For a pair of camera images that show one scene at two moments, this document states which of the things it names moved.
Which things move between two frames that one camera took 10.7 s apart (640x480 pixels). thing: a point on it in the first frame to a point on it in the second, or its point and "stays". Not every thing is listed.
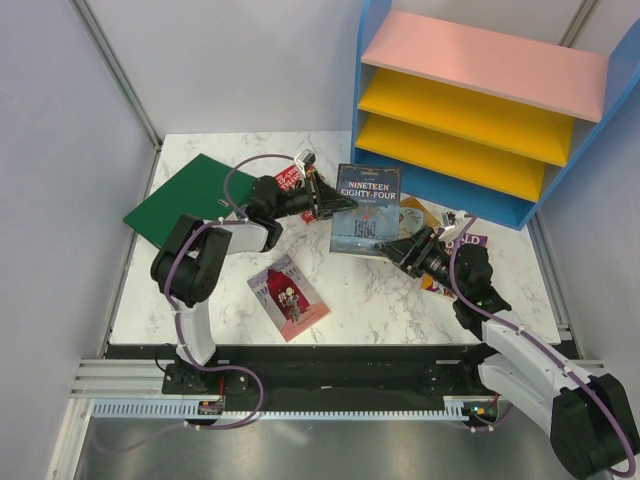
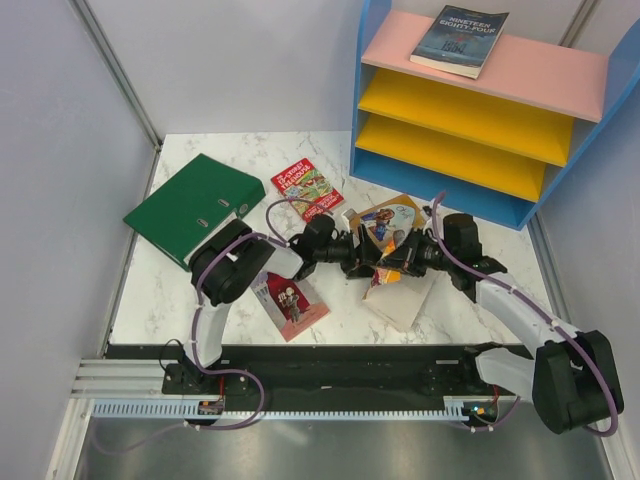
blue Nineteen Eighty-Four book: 376,190 to 460,40
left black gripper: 328,199 to 363,258
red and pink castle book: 286,291 stays
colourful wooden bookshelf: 483,121 stays
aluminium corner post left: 123,79 stays
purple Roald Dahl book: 430,285 to 397,299
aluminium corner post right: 578,23 stays
